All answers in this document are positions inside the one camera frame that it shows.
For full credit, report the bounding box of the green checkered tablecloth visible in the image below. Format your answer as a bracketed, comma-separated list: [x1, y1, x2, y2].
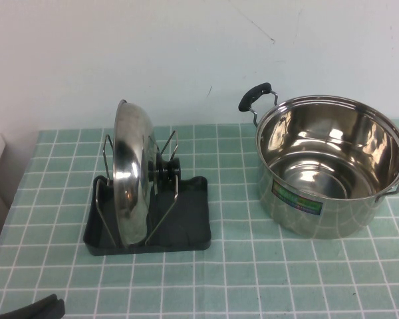
[0, 118, 399, 319]

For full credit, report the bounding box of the black lid rack with wires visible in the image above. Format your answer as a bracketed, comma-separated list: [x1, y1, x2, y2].
[82, 130, 215, 257]

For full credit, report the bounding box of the stainless steel pot lid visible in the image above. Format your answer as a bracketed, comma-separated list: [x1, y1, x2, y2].
[111, 98, 182, 246]

